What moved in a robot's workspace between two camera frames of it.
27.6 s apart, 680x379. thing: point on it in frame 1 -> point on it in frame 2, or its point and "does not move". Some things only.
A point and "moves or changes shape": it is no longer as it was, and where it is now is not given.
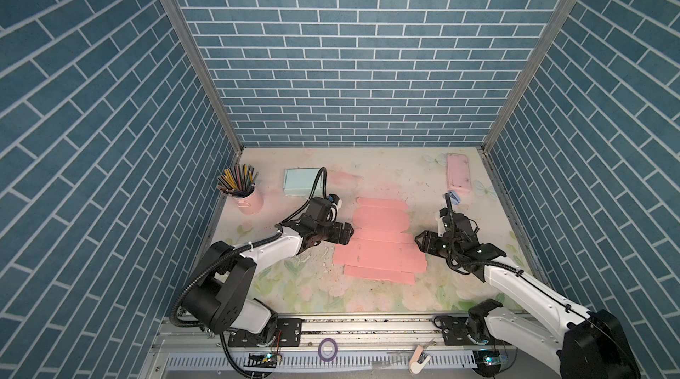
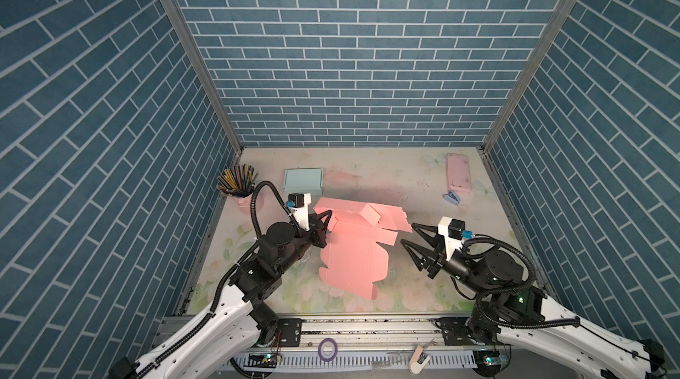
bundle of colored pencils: x=237 y=181 does not move
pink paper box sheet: x=381 y=250 moves or changes shape
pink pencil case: x=458 y=173 does not move
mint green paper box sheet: x=297 y=181 does not move
